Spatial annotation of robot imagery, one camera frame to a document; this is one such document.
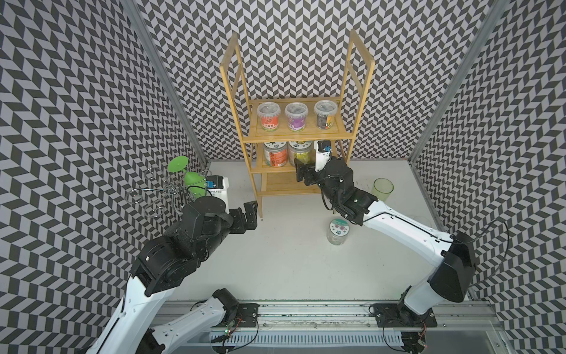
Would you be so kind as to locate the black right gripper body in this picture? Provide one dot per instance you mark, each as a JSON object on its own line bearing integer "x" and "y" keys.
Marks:
{"x": 312, "y": 176}

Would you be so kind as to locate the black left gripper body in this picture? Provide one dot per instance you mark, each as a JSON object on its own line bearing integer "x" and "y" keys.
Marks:
{"x": 239, "y": 225}

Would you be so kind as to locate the sunflower seed container yellow label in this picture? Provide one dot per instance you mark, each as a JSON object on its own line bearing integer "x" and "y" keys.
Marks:
{"x": 303, "y": 151}

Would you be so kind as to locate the carrot seed container red label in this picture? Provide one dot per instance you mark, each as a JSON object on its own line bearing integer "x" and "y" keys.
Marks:
{"x": 275, "y": 154}

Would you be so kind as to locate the small clear seed jar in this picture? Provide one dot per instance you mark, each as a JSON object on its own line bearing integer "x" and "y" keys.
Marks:
{"x": 325, "y": 111}

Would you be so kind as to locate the small purple seed jar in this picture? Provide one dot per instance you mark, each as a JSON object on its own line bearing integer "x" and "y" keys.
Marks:
{"x": 296, "y": 114}

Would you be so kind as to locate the red tomato seed container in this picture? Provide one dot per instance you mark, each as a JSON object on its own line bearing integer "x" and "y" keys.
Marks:
{"x": 268, "y": 114}

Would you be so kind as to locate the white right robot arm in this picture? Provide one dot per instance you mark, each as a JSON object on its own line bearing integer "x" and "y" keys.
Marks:
{"x": 452, "y": 256}

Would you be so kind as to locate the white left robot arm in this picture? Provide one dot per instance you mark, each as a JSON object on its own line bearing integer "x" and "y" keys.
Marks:
{"x": 161, "y": 267}

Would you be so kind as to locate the wooden three-tier shelf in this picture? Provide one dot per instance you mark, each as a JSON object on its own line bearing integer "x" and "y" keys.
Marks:
{"x": 269, "y": 181}

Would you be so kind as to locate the green translucent plastic cup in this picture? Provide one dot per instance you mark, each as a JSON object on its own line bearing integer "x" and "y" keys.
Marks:
{"x": 382, "y": 188}

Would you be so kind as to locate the green plastic wine glass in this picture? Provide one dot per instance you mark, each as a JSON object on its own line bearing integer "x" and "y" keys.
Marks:
{"x": 194, "y": 182}

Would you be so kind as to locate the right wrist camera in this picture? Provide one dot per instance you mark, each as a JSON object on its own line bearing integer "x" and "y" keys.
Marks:
{"x": 323, "y": 153}

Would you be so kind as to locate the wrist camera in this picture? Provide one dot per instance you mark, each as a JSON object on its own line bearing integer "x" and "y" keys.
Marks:
{"x": 218, "y": 187}
{"x": 323, "y": 153}

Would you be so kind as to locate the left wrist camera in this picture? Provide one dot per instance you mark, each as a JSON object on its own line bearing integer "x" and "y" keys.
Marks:
{"x": 218, "y": 187}

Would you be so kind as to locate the chrome wire glass rack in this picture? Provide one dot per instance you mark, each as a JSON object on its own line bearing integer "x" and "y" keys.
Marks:
{"x": 160, "y": 192}

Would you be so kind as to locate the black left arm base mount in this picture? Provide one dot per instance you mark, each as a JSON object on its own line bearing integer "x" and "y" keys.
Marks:
{"x": 244, "y": 316}

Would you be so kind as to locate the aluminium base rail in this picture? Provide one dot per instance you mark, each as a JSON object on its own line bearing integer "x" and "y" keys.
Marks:
{"x": 327, "y": 324}

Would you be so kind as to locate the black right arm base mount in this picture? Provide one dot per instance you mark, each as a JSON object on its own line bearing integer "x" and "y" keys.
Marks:
{"x": 397, "y": 314}

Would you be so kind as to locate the left aluminium corner post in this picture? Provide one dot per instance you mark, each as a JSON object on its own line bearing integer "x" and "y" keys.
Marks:
{"x": 139, "y": 27}

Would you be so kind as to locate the aluminium corner post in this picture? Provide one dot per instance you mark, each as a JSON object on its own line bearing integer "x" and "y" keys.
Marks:
{"x": 487, "y": 27}
{"x": 139, "y": 27}

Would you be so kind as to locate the right aluminium corner post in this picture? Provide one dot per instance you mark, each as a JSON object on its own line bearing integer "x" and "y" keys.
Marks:
{"x": 487, "y": 27}

